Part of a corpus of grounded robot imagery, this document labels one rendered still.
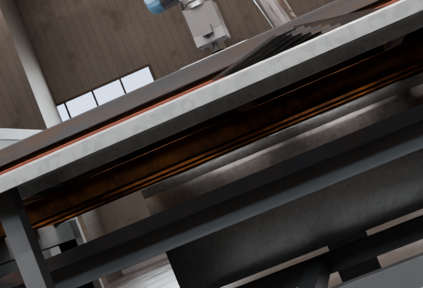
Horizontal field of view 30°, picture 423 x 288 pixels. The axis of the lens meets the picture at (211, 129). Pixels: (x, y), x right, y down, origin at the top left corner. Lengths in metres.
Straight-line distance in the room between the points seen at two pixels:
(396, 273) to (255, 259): 0.87
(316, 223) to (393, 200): 0.24
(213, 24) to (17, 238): 0.81
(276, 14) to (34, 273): 1.38
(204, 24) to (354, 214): 0.78
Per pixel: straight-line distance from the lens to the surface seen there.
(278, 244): 2.50
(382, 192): 2.47
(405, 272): 1.72
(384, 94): 2.47
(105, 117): 1.77
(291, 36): 1.41
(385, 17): 1.38
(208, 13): 2.11
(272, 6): 2.65
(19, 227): 1.62
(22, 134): 2.85
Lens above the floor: 0.55
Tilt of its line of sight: 5 degrees up
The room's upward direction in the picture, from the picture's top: 22 degrees counter-clockwise
